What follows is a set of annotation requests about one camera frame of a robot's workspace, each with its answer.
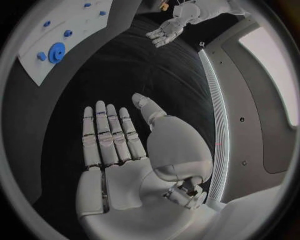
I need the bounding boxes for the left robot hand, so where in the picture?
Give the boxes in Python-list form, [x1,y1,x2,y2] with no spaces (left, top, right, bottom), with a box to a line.
[145,18,185,48]

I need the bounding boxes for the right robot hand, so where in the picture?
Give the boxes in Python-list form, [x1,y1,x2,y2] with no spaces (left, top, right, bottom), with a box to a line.
[75,92,220,240]

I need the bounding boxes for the white task board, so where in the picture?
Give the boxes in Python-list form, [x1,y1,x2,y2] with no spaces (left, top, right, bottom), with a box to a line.
[16,0,115,87]

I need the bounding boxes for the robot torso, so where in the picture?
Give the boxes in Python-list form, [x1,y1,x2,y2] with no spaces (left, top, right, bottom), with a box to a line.
[197,14,300,211]

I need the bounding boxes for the blue gear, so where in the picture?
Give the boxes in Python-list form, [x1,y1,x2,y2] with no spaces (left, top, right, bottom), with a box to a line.
[47,42,66,65]

